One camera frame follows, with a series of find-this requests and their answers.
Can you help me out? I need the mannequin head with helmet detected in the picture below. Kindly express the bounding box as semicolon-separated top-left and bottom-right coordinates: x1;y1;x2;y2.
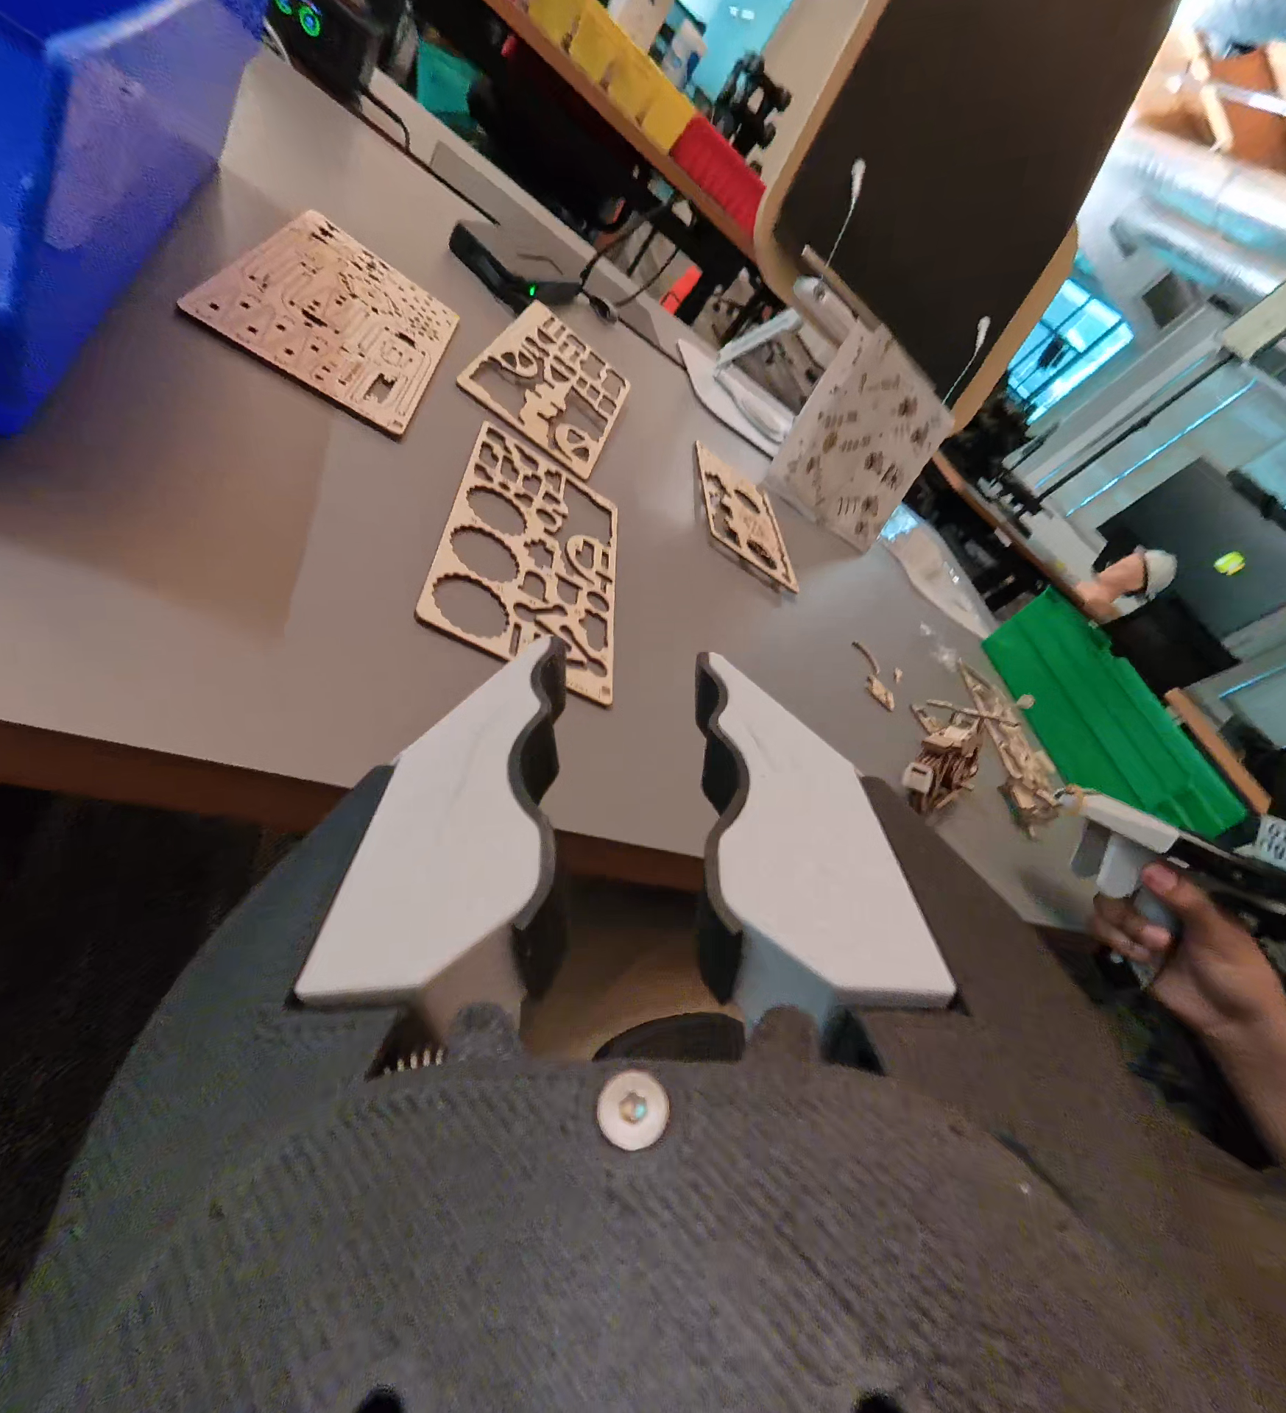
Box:
1075;547;1181;622

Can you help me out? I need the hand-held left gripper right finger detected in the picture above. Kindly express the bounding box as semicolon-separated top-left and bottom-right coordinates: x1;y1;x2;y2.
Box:
696;652;955;1022

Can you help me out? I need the wooden model assembly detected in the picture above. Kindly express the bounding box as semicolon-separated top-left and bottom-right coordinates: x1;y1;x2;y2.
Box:
954;658;1071;843
899;715;985;821

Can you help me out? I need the green plastic bin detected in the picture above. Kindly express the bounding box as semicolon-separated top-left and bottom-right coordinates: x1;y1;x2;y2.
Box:
979;584;1253;843

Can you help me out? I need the red storage bin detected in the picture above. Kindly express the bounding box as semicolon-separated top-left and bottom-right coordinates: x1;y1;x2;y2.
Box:
668;114;767;225

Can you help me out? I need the black computer monitor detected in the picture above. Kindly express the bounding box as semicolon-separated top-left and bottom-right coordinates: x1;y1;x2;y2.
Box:
752;0;1181;434

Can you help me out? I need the blue plastic bin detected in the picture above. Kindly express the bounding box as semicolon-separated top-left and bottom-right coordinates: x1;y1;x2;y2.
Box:
0;0;271;440

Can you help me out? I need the black flat power box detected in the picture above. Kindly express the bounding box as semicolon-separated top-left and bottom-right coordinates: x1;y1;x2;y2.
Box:
444;219;585;313

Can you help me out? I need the printed instruction booklet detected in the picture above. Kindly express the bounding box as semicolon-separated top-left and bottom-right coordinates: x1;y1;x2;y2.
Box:
761;319;955;555

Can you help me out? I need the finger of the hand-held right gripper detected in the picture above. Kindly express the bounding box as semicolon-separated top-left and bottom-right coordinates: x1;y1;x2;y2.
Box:
1059;790;1182;853

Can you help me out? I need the grey desk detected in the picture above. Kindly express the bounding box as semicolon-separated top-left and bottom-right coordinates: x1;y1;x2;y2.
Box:
0;49;1109;942

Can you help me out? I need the wooden puzzle sheet with wheels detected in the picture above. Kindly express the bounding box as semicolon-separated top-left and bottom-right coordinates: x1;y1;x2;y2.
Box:
692;437;803;597

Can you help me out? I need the black battery charger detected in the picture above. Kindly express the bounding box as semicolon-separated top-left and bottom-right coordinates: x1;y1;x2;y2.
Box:
265;0;386;98

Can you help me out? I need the white cable with plug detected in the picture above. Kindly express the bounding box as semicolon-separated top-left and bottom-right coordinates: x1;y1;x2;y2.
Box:
818;157;872;280

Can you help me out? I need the white sign on pole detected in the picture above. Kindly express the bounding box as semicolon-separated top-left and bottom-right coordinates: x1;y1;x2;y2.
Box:
1219;253;1286;361

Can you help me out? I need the black wall screen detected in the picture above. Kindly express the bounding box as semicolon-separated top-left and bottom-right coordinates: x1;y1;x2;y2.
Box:
1093;456;1286;644

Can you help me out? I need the silver ventilation duct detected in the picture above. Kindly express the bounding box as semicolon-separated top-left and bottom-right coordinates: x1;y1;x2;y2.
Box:
1081;119;1286;324

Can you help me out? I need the person's right forearm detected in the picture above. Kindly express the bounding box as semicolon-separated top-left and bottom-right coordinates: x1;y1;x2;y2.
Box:
1178;972;1286;1170

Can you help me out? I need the white monitor stand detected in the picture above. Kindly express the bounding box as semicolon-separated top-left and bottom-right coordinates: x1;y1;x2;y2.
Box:
675;307;822;462

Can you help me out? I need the yellow storage bin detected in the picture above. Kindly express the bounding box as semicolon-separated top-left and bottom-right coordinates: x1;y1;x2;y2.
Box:
530;0;701;147

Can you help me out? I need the wooden puzzle frame sheet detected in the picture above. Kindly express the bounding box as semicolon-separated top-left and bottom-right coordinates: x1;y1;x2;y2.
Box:
175;207;463;441
453;298;635;483
412;418;622;710

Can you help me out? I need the person's right hand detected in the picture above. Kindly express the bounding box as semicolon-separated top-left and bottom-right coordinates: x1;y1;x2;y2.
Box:
1089;861;1278;1037

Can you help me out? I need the black cable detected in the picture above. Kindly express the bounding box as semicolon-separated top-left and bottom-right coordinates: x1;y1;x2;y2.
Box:
575;197;690;302

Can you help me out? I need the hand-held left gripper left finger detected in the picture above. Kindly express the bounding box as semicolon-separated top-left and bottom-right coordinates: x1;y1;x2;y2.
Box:
295;638;569;1028

